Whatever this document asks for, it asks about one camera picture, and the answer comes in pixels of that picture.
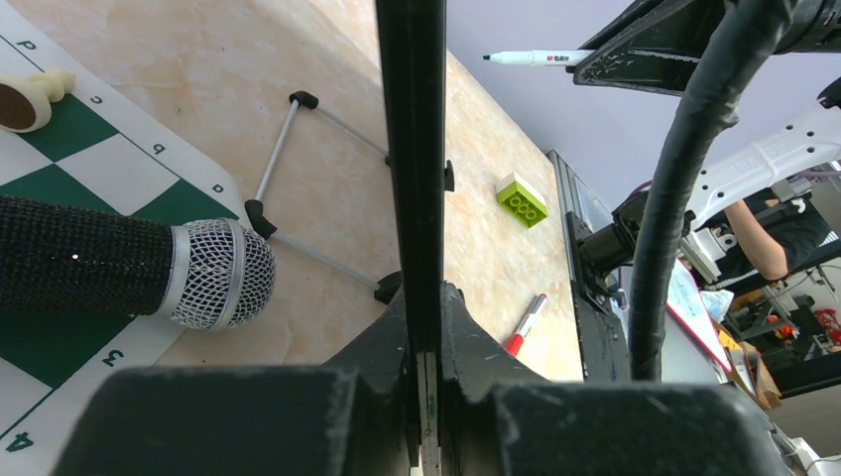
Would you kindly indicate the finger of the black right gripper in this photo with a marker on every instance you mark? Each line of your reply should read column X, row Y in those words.
column 652, row 46

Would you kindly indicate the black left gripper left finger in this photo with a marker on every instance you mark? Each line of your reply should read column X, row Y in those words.
column 346, row 416

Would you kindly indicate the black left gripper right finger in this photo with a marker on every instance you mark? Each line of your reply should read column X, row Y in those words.
column 498, row 417

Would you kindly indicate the green whiteboard marker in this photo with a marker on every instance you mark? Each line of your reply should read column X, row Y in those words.
column 539, row 58

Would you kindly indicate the white whiteboard black frame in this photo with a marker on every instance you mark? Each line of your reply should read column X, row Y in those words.
column 412, row 50

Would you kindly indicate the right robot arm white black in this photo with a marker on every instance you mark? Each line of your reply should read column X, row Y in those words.
column 710, row 50

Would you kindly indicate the red capped marker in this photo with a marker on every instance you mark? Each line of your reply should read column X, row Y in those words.
column 518, row 337

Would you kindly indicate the black microphone mesh head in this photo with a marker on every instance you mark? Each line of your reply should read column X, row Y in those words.
column 207, row 274

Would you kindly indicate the green lego brick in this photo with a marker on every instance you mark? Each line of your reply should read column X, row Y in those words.
column 522, row 201

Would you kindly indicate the green white chessboard mat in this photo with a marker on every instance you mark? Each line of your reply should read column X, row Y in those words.
column 99, row 151

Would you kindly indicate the tan chess piece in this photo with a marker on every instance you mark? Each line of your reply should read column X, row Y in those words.
column 26, row 102

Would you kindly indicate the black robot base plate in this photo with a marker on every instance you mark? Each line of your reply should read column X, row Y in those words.
column 601, row 337

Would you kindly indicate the whiteboard wire stand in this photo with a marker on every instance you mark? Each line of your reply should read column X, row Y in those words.
column 326, row 193

